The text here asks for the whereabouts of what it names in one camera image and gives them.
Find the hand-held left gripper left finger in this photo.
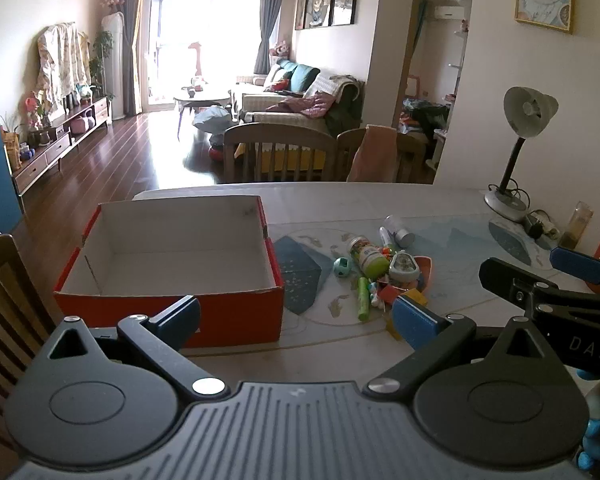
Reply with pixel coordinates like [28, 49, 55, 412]
[46, 294, 230, 404]

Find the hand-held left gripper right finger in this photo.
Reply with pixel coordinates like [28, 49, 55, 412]
[363, 294, 565, 402]

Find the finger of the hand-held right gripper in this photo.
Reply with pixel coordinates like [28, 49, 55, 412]
[478, 257, 563, 312]
[549, 246, 600, 287]

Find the red cardboard box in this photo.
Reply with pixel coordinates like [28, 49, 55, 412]
[53, 195, 286, 349]

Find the salmon red plastic piece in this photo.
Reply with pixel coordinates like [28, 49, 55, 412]
[413, 254, 437, 295]

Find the green marker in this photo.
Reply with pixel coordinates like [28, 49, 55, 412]
[357, 277, 372, 321]

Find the green capped plastic bottle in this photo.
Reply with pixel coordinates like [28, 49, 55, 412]
[348, 236, 391, 279]

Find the white and green pen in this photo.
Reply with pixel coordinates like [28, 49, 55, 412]
[378, 226, 397, 257]

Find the clear bottle with silver cap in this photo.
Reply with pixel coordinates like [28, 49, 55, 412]
[384, 214, 416, 247]

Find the printed table cover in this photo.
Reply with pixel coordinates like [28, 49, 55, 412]
[131, 182, 600, 378]

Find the wooden chair with pink cloth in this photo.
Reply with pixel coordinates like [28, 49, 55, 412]
[336, 127, 429, 184]

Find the grey desk lamp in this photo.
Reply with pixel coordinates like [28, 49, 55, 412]
[483, 86, 560, 222]

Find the pink cloth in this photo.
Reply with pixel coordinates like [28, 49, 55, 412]
[347, 124, 399, 184]

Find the dark wooden chair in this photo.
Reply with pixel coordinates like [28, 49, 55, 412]
[0, 233, 57, 463]

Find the yellow seat cushion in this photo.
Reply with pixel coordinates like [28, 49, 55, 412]
[234, 139, 329, 174]

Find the grey blue cushion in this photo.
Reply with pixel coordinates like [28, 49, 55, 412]
[192, 104, 234, 136]

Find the wooden dining chair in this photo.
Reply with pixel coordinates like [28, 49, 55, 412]
[223, 122, 339, 185]

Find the wooden TV cabinet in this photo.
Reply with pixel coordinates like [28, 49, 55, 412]
[11, 95, 113, 197]

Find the oval coffee table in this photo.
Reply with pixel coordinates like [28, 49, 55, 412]
[172, 85, 234, 114]

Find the sofa with cushions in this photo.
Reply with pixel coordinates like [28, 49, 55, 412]
[229, 58, 367, 137]

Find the pink flower vase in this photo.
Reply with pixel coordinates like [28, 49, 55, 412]
[24, 90, 54, 147]

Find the white standing air conditioner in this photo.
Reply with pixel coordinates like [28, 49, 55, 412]
[101, 12, 126, 121]

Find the green potted plant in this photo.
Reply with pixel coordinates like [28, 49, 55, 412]
[89, 30, 116, 102]

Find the grey curtain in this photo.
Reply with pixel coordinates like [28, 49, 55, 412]
[253, 0, 284, 77]
[119, 0, 144, 119]

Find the floral printed cloth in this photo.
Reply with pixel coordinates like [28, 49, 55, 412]
[35, 22, 93, 114]

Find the white wall air conditioner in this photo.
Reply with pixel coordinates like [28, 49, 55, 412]
[432, 4, 466, 22]

